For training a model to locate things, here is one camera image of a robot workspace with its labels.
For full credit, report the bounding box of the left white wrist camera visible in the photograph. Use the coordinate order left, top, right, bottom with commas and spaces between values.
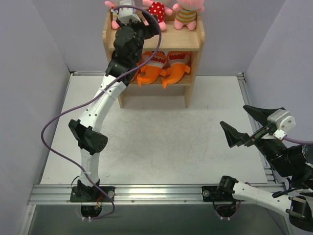
116, 0, 141, 25

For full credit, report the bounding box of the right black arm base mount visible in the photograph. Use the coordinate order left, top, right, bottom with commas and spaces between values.
201, 176, 244, 203

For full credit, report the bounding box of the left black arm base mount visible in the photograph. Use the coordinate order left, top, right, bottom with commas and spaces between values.
70, 180, 115, 203

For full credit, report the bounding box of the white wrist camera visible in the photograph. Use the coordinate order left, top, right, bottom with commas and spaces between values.
116, 0, 141, 25
263, 108, 296, 141

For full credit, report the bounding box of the pink plush striped shirt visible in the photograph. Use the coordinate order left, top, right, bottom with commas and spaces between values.
105, 0, 120, 30
172, 0, 204, 31

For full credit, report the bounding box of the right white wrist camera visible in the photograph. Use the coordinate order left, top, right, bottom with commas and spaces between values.
263, 108, 296, 141

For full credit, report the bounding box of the wooden three-tier shelf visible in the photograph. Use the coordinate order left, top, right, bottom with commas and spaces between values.
102, 7, 206, 109

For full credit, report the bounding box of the pink plush red polka-dot shirt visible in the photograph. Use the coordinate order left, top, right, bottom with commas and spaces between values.
142, 0, 173, 31

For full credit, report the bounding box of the orange shark plush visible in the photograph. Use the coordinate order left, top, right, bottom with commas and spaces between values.
161, 51, 191, 89
137, 51, 167, 87

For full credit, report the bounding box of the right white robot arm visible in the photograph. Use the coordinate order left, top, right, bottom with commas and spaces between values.
216, 105, 313, 232

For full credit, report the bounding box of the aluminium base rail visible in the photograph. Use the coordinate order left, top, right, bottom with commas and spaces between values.
29, 184, 289, 204

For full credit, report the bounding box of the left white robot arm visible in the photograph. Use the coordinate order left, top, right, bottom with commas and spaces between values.
68, 11, 160, 201

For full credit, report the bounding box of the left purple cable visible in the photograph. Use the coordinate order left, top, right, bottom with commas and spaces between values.
40, 5, 163, 219

